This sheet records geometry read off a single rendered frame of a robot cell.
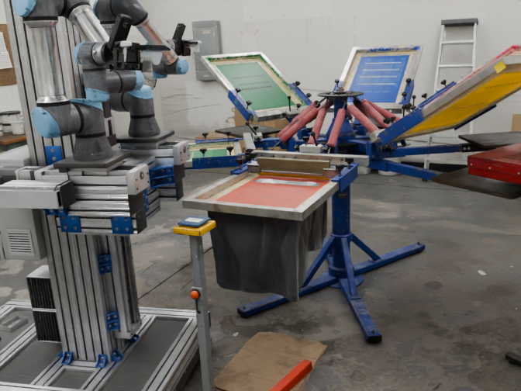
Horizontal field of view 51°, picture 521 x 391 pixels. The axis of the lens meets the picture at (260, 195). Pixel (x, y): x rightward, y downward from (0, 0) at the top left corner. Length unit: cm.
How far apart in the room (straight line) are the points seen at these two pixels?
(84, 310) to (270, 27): 533
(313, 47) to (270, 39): 60
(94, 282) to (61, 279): 17
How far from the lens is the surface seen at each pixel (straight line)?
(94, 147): 218
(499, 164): 263
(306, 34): 715
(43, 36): 209
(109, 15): 270
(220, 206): 238
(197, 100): 796
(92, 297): 265
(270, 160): 289
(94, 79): 188
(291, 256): 242
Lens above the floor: 168
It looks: 16 degrees down
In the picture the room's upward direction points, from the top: 3 degrees counter-clockwise
